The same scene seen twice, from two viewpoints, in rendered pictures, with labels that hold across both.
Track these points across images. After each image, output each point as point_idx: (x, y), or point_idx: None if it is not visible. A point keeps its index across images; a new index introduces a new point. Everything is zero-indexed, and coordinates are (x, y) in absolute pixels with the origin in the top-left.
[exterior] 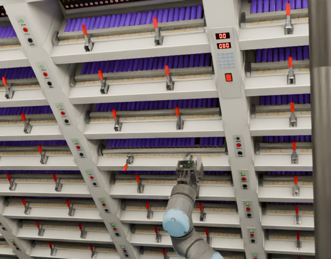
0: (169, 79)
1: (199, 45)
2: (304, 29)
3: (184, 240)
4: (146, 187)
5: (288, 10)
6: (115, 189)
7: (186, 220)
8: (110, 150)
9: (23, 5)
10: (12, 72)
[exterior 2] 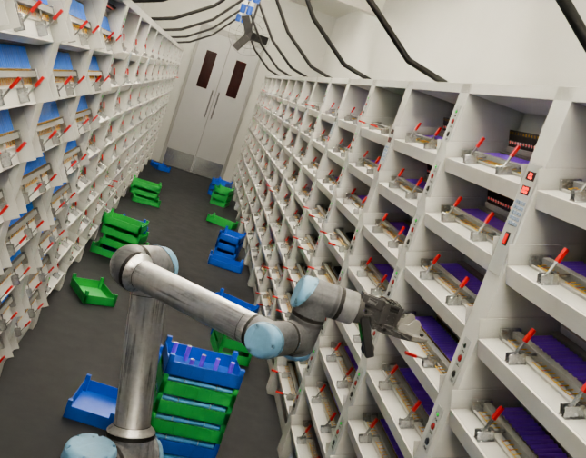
0: (481, 228)
1: (514, 184)
2: None
3: (291, 320)
4: (389, 392)
5: None
6: (375, 373)
7: (308, 289)
8: None
9: (466, 95)
10: None
